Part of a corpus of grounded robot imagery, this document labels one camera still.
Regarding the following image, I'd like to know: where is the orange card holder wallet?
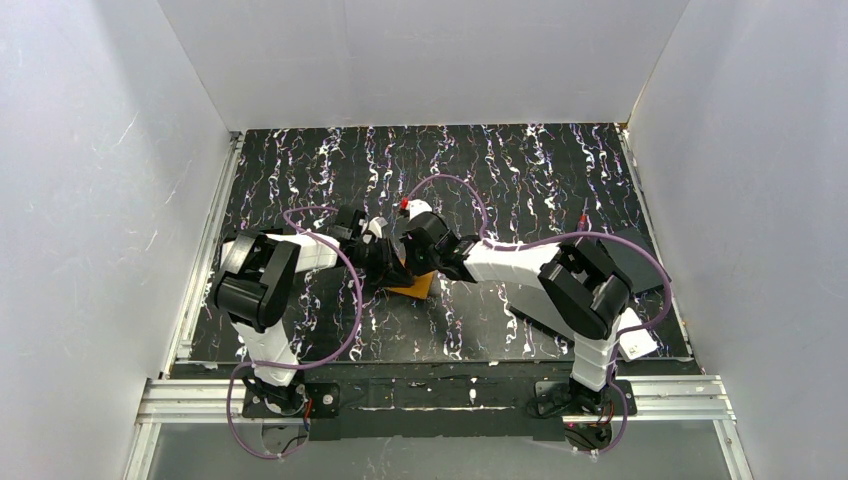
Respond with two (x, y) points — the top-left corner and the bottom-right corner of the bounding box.
(386, 272), (435, 300)

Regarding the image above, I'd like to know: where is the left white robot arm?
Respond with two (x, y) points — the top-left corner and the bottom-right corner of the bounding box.
(209, 206), (414, 410)

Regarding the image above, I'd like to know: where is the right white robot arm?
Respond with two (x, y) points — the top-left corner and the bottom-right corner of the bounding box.
(401, 211), (632, 400)

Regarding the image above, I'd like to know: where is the black flat slab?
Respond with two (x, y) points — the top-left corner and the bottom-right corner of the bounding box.
(508, 288), (574, 340)

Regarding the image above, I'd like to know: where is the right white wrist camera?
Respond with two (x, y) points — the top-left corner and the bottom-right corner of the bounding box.
(398, 197), (432, 220)

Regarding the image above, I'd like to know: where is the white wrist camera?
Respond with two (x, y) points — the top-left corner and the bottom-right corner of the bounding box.
(398, 197), (432, 220)
(366, 217), (388, 239)

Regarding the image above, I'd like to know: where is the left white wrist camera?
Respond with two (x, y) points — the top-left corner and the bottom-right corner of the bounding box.
(366, 217), (388, 239)

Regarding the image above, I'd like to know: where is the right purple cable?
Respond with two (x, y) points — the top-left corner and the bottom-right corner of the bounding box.
(400, 173), (674, 458)

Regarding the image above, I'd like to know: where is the purple cable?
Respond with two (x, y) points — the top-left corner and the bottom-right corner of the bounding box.
(400, 173), (674, 458)
(225, 205), (364, 462)

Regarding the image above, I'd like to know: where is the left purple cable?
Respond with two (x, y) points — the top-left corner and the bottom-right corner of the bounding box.
(225, 205), (364, 462)

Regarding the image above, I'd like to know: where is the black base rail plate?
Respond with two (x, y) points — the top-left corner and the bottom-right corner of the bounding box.
(233, 361), (638, 442)

